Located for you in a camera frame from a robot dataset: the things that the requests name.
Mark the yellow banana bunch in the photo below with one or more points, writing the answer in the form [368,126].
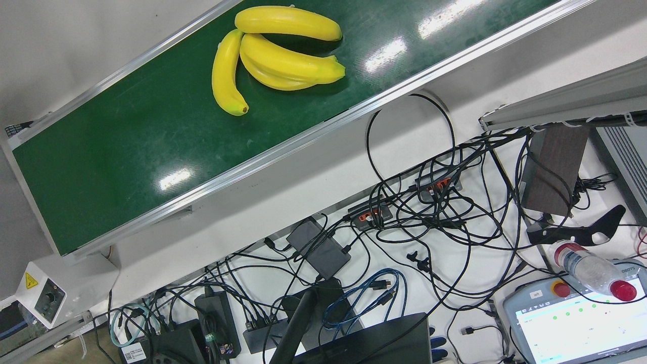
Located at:
[283,65]

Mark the black orange usb hub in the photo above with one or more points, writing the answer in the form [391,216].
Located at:
[369,215]
[437,184]

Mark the dark grey power adapter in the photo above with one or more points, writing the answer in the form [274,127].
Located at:
[318,247]

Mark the black monitor stand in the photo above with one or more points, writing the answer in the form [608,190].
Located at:
[298,328]

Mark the black multiport hub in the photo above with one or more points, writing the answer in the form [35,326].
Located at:
[260,336]

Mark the black power brick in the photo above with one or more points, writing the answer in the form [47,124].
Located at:
[215,318]

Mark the green conveyor belt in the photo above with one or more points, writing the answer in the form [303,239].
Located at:
[151,126]

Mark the black device with white label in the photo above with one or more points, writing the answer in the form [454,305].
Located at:
[172,344]

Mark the dark wooden block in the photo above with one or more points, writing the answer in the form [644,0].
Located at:
[553,172]

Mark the clear water bottle red cap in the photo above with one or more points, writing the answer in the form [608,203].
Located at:
[589,270]

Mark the grey teach pendant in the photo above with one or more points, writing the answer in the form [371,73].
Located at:
[571,328]

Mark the white conveyor control box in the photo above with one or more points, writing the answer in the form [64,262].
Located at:
[45,298]

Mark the black finned computer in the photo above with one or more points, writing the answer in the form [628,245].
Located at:
[627,162]

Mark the black curved bracket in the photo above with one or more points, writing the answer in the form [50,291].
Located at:
[566,235]

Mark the aluminium camera post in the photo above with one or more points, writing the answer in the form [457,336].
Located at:
[566,101]

